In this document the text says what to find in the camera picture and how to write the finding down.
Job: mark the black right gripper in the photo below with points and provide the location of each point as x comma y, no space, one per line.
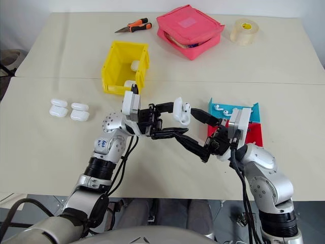
219,142

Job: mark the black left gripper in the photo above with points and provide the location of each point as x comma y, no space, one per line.
147,122

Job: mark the white earbud case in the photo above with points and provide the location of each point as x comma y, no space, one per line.
179,114
134,65
59,110
129,84
80,114

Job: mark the white earbud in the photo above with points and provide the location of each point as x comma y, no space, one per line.
226,112
187,107
218,106

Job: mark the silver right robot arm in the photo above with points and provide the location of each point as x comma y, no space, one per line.
264,162

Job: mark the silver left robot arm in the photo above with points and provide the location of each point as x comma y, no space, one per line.
83,200

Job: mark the closed white earbud case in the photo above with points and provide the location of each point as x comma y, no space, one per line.
134,65
129,84

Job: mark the yellow plastic bin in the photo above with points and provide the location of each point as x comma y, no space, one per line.
114,73

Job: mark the red tray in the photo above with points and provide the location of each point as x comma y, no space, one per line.
255,133

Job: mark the blue tray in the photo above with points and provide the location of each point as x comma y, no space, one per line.
254,114

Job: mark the grey rounded shape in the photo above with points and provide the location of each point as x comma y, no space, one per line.
137,213
199,216

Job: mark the orange and black pliers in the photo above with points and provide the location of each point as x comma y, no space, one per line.
138,25

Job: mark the pink fabric pouch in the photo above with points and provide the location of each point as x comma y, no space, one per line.
188,23

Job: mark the clear tape roll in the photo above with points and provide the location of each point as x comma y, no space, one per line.
243,34

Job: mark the grey robot torso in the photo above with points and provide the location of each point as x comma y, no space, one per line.
152,236

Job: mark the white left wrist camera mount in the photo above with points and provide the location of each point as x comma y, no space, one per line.
129,104

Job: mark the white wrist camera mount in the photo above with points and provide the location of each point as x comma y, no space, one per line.
240,122
129,104

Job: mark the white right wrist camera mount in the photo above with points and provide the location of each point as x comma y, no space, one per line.
240,122

